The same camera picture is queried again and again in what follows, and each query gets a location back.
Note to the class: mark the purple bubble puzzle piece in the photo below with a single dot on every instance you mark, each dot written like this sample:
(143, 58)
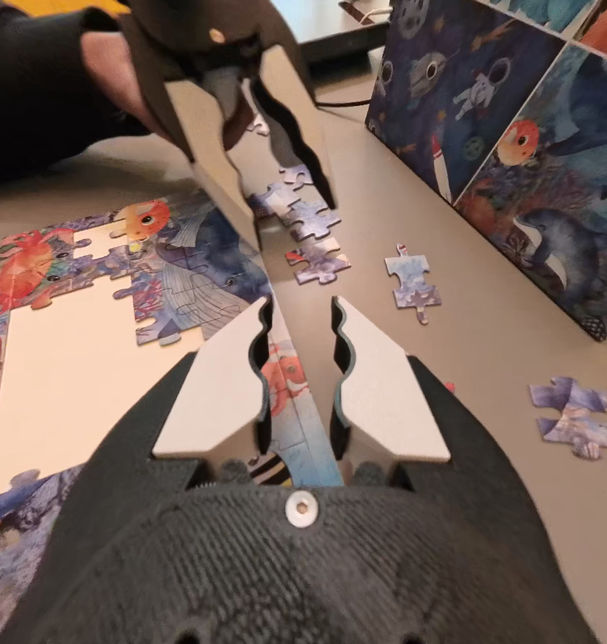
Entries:
(318, 264)

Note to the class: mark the illustrated puzzle box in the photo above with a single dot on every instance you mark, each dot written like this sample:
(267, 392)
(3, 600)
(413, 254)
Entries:
(509, 126)

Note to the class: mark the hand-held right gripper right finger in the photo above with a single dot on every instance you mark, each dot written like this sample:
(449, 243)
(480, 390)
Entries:
(394, 402)

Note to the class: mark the person's left hand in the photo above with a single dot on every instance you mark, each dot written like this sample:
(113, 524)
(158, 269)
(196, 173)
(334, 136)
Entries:
(112, 65)

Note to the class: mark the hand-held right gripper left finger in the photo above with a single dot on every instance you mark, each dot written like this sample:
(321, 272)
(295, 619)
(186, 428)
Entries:
(208, 402)

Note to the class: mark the row of loose jigsaw pieces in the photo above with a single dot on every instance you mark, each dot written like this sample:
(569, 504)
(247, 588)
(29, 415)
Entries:
(278, 199)

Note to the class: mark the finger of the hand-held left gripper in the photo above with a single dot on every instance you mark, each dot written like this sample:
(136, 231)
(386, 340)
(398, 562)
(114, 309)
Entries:
(208, 151)
(293, 90)

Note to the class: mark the sea animal jigsaw puzzle board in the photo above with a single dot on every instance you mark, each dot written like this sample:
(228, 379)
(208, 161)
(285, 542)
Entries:
(72, 362)

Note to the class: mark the blue bubble puzzle piece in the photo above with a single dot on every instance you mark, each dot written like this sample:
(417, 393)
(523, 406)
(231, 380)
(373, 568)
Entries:
(311, 221)

